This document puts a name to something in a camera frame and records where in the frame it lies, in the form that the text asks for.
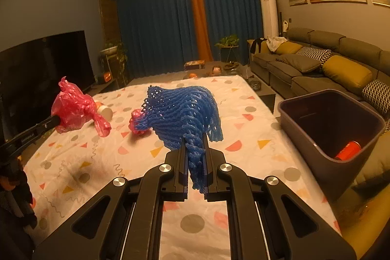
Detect white standing air conditioner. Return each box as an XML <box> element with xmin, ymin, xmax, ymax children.
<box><xmin>260</xmin><ymin>0</ymin><xmax>279</xmax><ymax>38</ymax></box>

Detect potted green plant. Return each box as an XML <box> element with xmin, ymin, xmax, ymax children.
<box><xmin>215</xmin><ymin>35</ymin><xmax>241</xmax><ymax>62</ymax></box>

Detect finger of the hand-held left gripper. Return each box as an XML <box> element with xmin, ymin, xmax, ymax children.
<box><xmin>0</xmin><ymin>116</ymin><xmax>61</xmax><ymax>161</ymax></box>

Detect grey sofa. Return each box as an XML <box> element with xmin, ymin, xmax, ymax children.
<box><xmin>247</xmin><ymin>27</ymin><xmax>390</xmax><ymax>248</ymax></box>

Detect small yellow cushion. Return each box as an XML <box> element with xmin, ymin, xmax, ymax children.
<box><xmin>275</xmin><ymin>42</ymin><xmax>303</xmax><ymax>55</ymax></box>

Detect white cloth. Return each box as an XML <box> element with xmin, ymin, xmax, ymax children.
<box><xmin>266</xmin><ymin>37</ymin><xmax>288</xmax><ymax>52</ymax></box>

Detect orange curtain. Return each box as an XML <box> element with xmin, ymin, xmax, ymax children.
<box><xmin>186</xmin><ymin>0</ymin><xmax>213</xmax><ymax>61</ymax></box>

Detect large yellow cushion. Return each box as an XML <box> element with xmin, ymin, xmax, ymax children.
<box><xmin>322</xmin><ymin>55</ymin><xmax>373</xmax><ymax>93</ymax></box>

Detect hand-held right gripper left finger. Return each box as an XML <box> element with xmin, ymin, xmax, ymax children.
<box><xmin>32</xmin><ymin>138</ymin><xmax>188</xmax><ymax>260</ymax></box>

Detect dark jacket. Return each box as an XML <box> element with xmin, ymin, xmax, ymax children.
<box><xmin>250</xmin><ymin>38</ymin><xmax>269</xmax><ymax>54</ymax></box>

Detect dark grey plastic bin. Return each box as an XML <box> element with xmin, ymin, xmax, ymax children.
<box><xmin>279</xmin><ymin>89</ymin><xmax>386</xmax><ymax>202</ymax></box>

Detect grey cushion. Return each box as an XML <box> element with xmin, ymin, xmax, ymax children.
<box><xmin>279</xmin><ymin>54</ymin><xmax>322</xmax><ymax>73</ymax></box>

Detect small white-lidded bottle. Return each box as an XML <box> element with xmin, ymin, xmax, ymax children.
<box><xmin>93</xmin><ymin>102</ymin><xmax>113</xmax><ymax>120</ymax></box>

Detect trailing plant on stand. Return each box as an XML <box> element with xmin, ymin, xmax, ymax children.
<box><xmin>100</xmin><ymin>41</ymin><xmax>128</xmax><ymax>85</ymax></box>

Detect red printed paper cup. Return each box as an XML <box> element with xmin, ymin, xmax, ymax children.
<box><xmin>334</xmin><ymin>141</ymin><xmax>361</xmax><ymax>161</ymax></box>

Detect dark television stand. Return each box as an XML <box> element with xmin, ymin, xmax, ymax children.
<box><xmin>91</xmin><ymin>77</ymin><xmax>118</xmax><ymax>94</ymax></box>

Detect small pink plastic bag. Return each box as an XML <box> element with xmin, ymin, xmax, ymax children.
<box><xmin>129</xmin><ymin>109</ymin><xmax>150</xmax><ymax>135</ymax></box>

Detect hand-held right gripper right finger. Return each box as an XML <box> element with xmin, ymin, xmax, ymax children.
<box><xmin>204</xmin><ymin>140</ymin><xmax>357</xmax><ymax>260</ymax></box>

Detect blue curtain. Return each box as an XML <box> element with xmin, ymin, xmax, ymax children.
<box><xmin>199</xmin><ymin>0</ymin><xmax>269</xmax><ymax>62</ymax></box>
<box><xmin>116</xmin><ymin>0</ymin><xmax>198</xmax><ymax>78</ymax></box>

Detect black and white patterned cushion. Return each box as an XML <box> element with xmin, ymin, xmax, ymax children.
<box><xmin>362</xmin><ymin>80</ymin><xmax>390</xmax><ymax>114</ymax></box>
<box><xmin>295</xmin><ymin>47</ymin><xmax>332</xmax><ymax>62</ymax></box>

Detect black flat television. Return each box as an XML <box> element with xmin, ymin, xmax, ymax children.
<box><xmin>0</xmin><ymin>30</ymin><xmax>96</xmax><ymax>126</ymax></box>

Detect blue foam net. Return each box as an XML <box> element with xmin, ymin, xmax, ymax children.
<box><xmin>141</xmin><ymin>85</ymin><xmax>224</xmax><ymax>195</ymax></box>

